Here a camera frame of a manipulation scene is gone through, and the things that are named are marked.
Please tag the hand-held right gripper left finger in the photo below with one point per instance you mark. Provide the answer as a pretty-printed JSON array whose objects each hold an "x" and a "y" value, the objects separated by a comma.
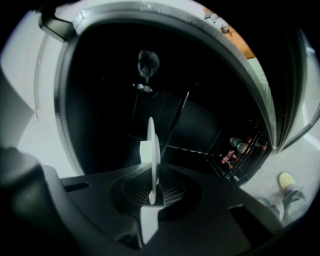
[{"x": 82, "y": 200}]

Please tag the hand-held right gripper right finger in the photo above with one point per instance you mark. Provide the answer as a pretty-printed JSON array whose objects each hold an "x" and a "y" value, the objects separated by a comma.
[{"x": 212, "y": 207}]

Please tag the white plate item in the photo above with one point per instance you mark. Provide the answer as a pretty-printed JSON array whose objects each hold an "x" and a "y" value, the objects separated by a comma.
[{"x": 154, "y": 155}]

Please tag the row of red-capped bottles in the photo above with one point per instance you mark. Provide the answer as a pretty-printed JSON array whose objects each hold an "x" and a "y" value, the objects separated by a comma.
[{"x": 227, "y": 159}]

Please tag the black door shelf rack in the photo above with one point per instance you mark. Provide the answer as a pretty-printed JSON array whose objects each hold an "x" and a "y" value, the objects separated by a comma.
[{"x": 246, "y": 165}]

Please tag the teal shoe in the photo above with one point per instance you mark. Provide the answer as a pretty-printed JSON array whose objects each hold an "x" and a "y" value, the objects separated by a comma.
[{"x": 271, "y": 206}]

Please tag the green round bottle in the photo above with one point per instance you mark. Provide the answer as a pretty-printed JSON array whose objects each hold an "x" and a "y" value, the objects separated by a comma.
[
  {"x": 234, "y": 141},
  {"x": 242, "y": 147}
]

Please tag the yellow shoe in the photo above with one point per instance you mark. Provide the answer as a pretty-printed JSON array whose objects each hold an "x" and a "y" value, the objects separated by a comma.
[{"x": 287, "y": 180}]

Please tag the person's leg in grey trousers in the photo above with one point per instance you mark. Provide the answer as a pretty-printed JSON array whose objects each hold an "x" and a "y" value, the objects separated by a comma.
[{"x": 295, "y": 200}]

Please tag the black interior drawer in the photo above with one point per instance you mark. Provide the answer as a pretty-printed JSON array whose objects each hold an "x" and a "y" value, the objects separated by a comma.
[{"x": 195, "y": 125}]

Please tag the white refrigerator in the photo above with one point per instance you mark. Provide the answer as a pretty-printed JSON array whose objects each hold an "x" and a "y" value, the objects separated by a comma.
[{"x": 59, "y": 107}]

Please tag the small metal clip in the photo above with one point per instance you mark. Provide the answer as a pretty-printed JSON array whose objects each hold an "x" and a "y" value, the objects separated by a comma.
[{"x": 142, "y": 87}]

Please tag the white refrigerator door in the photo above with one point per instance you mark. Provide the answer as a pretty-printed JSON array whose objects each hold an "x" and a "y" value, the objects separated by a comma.
[{"x": 290, "y": 105}]

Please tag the orange wooden board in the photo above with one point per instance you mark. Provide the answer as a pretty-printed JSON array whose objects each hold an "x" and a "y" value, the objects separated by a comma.
[{"x": 243, "y": 45}]

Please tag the grey cloth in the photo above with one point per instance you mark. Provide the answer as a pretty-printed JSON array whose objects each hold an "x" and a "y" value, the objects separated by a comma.
[{"x": 216, "y": 20}]

